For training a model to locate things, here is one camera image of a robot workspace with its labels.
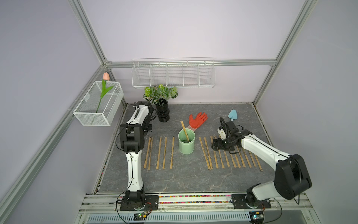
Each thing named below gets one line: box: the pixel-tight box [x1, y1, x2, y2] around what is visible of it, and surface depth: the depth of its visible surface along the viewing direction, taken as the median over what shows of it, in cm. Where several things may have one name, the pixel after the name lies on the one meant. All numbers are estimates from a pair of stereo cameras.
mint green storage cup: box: [178, 128, 196, 155], surface depth 90 cm
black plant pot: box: [155, 98, 171, 123], surface depth 104 cm
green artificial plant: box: [142, 84, 179, 105], surface depth 95 cm
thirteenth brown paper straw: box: [162, 136, 168, 170], surface depth 91 cm
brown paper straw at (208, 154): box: [204, 136, 214, 170], surface depth 93 cm
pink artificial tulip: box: [96, 72, 114, 113], surface depth 82 cm
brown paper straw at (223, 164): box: [218, 149, 225, 169], surface depth 89 cm
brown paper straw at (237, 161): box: [234, 154, 242, 168], surface depth 89 cm
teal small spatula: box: [227, 109, 238, 122], surface depth 114 cm
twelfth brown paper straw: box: [169, 136, 175, 170], surface depth 93 cm
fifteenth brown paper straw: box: [147, 137, 154, 171], surface depth 93 cm
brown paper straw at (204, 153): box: [198, 136, 211, 171], surface depth 93 cm
